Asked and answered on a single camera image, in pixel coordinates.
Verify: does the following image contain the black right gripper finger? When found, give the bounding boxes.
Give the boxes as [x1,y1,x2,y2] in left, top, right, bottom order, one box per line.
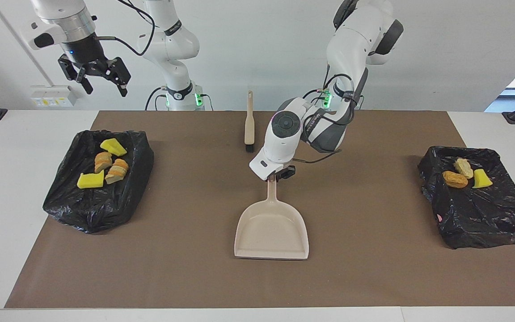
[105,57,132,98]
[58,54,93,95]

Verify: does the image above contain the beige plastic dustpan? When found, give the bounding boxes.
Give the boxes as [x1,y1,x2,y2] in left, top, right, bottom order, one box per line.
[233,174,310,260]

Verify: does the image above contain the beige hand brush black bristles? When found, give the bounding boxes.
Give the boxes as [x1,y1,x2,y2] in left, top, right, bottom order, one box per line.
[244,90,256,153]

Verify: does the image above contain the orange striped croissant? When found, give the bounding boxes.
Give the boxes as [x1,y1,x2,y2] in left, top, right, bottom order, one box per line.
[94,152,113,174]
[453,157,474,180]

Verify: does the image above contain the pale beige bread chunk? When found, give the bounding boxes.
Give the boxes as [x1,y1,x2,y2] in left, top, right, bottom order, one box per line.
[105,158,130,185]

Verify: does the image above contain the yellow notched sponge piece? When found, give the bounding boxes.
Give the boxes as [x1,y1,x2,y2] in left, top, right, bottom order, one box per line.
[77,170,106,190]

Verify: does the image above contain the brown oval bread roll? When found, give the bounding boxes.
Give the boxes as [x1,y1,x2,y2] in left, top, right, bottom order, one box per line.
[442,171,469,189]

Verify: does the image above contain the green and yellow sponge piece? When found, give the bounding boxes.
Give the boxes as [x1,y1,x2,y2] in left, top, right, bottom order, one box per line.
[472,168,494,189]

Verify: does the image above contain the black bag-lined bin pink spot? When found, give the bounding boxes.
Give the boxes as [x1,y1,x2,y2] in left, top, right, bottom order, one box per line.
[417,145,515,250]

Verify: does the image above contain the brown table mat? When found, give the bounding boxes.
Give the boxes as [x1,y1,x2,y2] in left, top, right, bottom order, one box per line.
[5,110,515,309]

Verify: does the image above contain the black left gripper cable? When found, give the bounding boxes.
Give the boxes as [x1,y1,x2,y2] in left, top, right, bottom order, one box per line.
[293,74,357,165]

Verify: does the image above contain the white wall socket box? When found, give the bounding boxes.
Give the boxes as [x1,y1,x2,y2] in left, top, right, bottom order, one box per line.
[30,85,79,108]

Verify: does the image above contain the black right base cable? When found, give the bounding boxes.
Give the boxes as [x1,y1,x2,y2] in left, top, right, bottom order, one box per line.
[144,86,169,111]

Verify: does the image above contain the black base cable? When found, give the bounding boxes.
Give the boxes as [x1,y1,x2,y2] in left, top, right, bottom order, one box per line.
[302,87,329,106]
[144,86,169,111]

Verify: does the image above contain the white wall conduit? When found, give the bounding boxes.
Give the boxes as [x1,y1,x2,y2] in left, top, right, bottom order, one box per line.
[0,0,57,88]

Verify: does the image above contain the black left base cable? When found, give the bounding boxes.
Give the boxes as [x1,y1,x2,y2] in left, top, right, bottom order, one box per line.
[302,87,329,106]

